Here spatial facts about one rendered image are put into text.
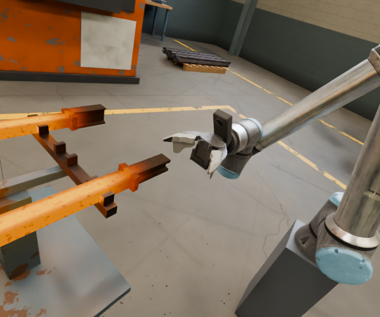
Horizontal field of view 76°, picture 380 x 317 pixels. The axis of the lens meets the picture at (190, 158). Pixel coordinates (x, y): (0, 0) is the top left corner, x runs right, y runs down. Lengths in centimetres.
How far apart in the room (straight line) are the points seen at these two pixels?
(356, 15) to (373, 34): 62
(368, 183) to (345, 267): 27
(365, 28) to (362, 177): 679
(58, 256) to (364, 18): 743
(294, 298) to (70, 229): 98
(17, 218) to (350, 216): 80
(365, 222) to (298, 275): 45
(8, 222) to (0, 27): 316
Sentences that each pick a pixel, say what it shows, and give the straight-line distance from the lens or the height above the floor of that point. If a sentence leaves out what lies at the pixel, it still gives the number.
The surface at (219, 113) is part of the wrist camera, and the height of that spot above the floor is 112.
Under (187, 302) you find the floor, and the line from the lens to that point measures 152.
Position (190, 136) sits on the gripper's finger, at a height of 104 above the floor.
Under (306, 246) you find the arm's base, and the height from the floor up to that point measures 64.
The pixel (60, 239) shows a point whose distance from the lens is 71.
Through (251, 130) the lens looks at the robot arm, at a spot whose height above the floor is 104.
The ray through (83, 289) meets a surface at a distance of 64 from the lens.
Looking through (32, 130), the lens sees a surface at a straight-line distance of 60.
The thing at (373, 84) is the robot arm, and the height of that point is 126.
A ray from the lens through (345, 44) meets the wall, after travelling 757.
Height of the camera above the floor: 134
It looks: 33 degrees down
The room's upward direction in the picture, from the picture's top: 18 degrees clockwise
